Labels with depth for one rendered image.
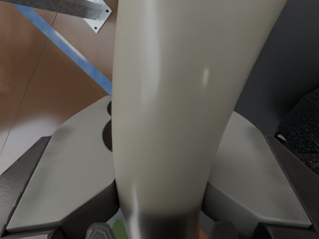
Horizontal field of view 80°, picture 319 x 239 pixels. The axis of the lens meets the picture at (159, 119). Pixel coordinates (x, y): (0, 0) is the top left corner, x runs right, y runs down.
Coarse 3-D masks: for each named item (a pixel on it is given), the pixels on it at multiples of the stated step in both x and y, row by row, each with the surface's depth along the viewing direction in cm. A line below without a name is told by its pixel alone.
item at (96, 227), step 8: (96, 224) 5; (104, 224) 5; (216, 224) 5; (224, 224) 5; (232, 224) 5; (88, 232) 5; (96, 232) 5; (104, 232) 5; (112, 232) 5; (216, 232) 5; (224, 232) 5; (232, 232) 5
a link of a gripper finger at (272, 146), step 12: (276, 144) 8; (276, 156) 7; (288, 156) 7; (288, 168) 6; (300, 168) 6; (288, 180) 6; (300, 180) 6; (312, 180) 6; (300, 192) 6; (312, 192) 6; (312, 204) 5; (312, 216) 5; (264, 228) 5; (276, 228) 5; (288, 228) 5; (300, 228) 5; (312, 228) 5
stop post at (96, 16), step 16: (0, 0) 80; (16, 0) 84; (32, 0) 90; (48, 0) 96; (64, 0) 103; (80, 0) 118; (96, 0) 132; (80, 16) 122; (96, 16) 134; (96, 32) 140
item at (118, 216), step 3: (120, 210) 71; (117, 213) 72; (120, 213) 71; (114, 216) 73; (117, 216) 72; (120, 216) 72; (111, 219) 74; (114, 219) 74; (120, 219) 72; (108, 222) 75; (111, 222) 75
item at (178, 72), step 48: (144, 0) 3; (192, 0) 3; (240, 0) 3; (144, 48) 3; (192, 48) 3; (240, 48) 3; (144, 96) 3; (192, 96) 3; (144, 144) 4; (192, 144) 4; (144, 192) 5; (192, 192) 5
